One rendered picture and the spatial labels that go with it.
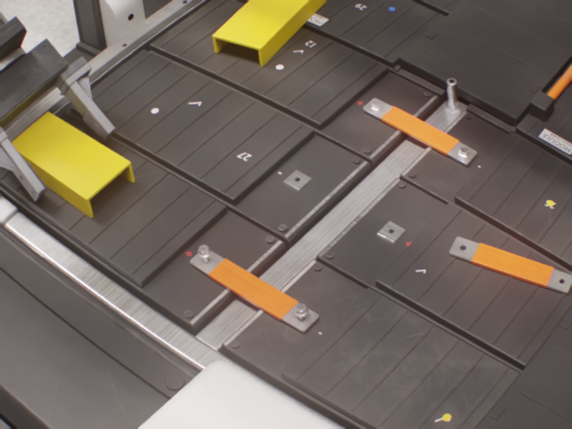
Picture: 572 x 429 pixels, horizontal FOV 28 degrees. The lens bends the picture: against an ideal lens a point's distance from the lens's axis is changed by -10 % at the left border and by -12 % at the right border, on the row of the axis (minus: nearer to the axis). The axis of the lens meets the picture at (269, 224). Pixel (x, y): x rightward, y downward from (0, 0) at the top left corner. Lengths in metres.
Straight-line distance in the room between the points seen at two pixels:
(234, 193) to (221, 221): 0.03
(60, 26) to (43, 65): 2.00
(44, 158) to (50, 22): 2.06
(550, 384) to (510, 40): 0.55
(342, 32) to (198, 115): 0.23
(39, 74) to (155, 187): 0.20
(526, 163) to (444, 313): 0.24
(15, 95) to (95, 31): 0.39
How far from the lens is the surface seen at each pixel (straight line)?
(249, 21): 1.55
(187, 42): 1.58
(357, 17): 1.59
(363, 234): 1.33
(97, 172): 1.38
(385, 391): 1.18
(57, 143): 1.43
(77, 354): 1.13
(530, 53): 1.54
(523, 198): 1.35
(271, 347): 1.24
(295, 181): 1.38
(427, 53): 1.52
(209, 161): 1.41
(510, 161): 1.39
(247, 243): 1.33
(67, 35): 3.38
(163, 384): 1.08
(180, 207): 1.36
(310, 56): 1.53
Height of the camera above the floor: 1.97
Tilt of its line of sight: 47 degrees down
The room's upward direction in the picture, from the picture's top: 8 degrees counter-clockwise
